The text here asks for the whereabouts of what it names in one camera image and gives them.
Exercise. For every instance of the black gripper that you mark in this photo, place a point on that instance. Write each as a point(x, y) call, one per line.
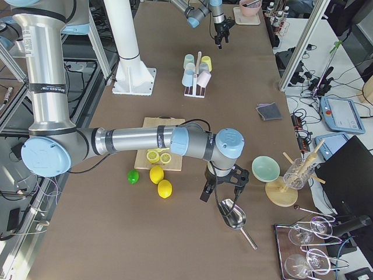
point(210, 178)
point(218, 25)

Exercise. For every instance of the green plastic cup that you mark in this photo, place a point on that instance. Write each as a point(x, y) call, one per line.
point(189, 58)

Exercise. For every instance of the pink plastic cup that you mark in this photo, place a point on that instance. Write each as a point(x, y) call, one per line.
point(203, 79)

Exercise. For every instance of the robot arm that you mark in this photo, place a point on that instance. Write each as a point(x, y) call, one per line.
point(214, 8)
point(56, 144)

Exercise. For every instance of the yellow plastic cup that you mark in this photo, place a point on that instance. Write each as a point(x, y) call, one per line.
point(207, 60)

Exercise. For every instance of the grey translucent cup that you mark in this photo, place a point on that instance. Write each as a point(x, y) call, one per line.
point(203, 67)

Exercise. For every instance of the cream plastic cup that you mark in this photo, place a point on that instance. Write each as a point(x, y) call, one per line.
point(190, 66)

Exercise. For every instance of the blue plastic cup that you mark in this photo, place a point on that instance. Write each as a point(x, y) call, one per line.
point(187, 79)

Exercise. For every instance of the cream tray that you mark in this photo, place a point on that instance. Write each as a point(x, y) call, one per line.
point(250, 17)

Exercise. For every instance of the metal scoop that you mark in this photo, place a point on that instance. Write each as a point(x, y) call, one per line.
point(235, 218)

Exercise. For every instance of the pink bowl with ice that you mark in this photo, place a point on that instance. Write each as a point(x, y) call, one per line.
point(250, 7)

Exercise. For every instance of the green bowl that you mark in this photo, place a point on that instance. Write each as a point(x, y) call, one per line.
point(265, 169)

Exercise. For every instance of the wooden mug tree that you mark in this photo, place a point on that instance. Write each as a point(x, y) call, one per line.
point(279, 193)

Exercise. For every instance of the yellow lemon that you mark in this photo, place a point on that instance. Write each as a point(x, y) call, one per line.
point(156, 174)
point(164, 188)

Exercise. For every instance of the lemon slice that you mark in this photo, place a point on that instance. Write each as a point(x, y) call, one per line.
point(165, 158)
point(152, 156)

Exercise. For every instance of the glass mug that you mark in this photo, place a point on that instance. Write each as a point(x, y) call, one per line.
point(294, 179)

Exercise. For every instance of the wooden cutting board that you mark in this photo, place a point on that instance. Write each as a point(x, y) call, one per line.
point(176, 162)

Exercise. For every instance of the grey folded cloth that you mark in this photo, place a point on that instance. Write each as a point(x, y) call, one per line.
point(269, 111)

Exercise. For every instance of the green lime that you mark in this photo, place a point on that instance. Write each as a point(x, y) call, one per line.
point(133, 176)

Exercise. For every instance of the wine glass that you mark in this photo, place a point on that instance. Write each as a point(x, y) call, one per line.
point(315, 262)
point(304, 233)

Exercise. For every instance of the blue teach pendant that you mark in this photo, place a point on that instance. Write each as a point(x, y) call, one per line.
point(341, 115)
point(332, 143)

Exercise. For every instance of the white wire cup holder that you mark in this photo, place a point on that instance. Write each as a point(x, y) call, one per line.
point(195, 90)

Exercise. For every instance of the aluminium frame post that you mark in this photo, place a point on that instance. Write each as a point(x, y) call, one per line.
point(315, 17)

